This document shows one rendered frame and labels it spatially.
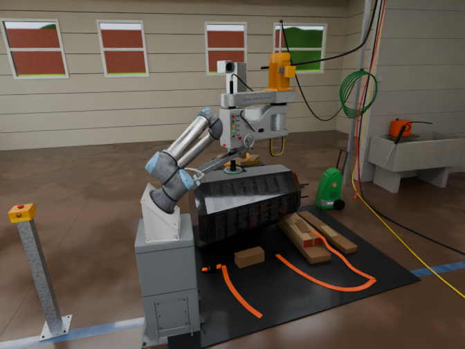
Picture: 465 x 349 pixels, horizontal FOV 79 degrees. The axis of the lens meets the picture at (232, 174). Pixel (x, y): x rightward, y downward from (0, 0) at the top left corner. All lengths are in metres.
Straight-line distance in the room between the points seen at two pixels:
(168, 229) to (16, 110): 8.25
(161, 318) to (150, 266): 0.48
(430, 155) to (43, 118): 9.20
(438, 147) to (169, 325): 4.72
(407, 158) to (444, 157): 0.70
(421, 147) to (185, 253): 4.24
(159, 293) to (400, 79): 4.89
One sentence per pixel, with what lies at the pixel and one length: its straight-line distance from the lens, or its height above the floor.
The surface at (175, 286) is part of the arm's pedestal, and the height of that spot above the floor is 0.47.
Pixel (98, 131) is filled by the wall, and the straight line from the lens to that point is 9.30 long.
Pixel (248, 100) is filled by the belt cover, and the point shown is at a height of 1.65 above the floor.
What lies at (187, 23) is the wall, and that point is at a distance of 9.04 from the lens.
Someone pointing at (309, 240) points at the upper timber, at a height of 0.18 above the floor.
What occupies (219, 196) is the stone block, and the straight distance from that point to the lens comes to 2.95.
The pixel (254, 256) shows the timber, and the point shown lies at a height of 0.11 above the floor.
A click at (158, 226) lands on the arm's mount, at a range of 1.98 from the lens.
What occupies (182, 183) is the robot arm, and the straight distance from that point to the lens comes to 1.96.
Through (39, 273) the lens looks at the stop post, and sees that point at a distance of 2.62.
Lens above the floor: 1.92
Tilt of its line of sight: 20 degrees down
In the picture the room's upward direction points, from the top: 1 degrees counter-clockwise
